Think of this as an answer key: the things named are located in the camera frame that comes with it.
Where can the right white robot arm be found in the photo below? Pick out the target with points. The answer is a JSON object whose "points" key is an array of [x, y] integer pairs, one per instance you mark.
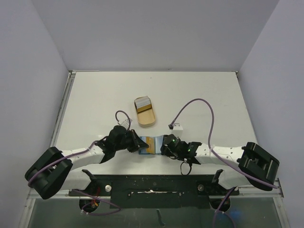
{"points": [[249, 164]]}

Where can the aluminium front rail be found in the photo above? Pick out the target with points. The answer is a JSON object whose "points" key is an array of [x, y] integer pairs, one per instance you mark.
{"points": [[244, 192]]}

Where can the blue leather card holder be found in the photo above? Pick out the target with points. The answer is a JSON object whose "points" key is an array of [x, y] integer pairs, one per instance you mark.
{"points": [[158, 145]]}

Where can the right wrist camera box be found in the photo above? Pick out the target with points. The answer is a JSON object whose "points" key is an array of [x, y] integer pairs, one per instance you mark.
{"points": [[177, 130]]}

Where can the aluminium left side rail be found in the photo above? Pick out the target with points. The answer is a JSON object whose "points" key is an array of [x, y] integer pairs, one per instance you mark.
{"points": [[62, 108]]}

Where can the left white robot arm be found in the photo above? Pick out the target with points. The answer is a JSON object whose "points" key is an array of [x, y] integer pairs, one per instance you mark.
{"points": [[49, 172]]}

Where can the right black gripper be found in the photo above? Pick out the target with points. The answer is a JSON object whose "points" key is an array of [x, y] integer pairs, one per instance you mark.
{"points": [[164, 147]]}

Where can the stack of credit cards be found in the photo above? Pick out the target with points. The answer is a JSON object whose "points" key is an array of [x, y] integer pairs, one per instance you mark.
{"points": [[141, 102]]}

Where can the beige oval tray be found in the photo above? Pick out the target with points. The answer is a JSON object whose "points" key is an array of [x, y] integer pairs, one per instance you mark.
{"points": [[146, 116]]}

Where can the aluminium rail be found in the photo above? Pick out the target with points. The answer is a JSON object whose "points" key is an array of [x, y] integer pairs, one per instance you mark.
{"points": [[62, 108], [244, 192]]}

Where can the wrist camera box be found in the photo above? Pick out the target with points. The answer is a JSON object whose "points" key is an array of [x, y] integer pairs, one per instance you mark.
{"points": [[177, 130], [125, 123]]}

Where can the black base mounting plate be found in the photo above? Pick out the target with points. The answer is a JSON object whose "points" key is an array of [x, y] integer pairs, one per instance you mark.
{"points": [[155, 191]]}

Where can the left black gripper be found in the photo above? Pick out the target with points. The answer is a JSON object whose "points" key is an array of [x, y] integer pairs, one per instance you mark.
{"points": [[137, 143]]}

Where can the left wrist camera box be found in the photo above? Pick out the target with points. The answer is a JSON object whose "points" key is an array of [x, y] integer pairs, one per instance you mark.
{"points": [[125, 123]]}

